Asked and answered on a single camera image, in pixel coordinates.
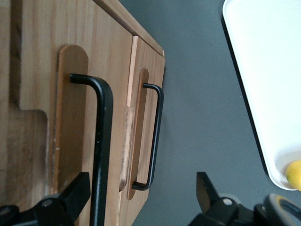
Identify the wooden drawer with notched front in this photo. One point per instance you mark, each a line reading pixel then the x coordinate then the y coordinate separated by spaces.
pixel 105 58

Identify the yellow lemon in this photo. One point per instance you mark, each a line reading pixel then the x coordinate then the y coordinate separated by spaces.
pixel 295 175

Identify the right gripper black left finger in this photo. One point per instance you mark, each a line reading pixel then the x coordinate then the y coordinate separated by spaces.
pixel 61 207

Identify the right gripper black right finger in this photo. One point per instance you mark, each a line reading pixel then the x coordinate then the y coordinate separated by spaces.
pixel 218 212

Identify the cream plastic tray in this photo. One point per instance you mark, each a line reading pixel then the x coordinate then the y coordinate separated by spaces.
pixel 270 70

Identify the wooden two-drawer cabinet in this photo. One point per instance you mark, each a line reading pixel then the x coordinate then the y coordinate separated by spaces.
pixel 9 70

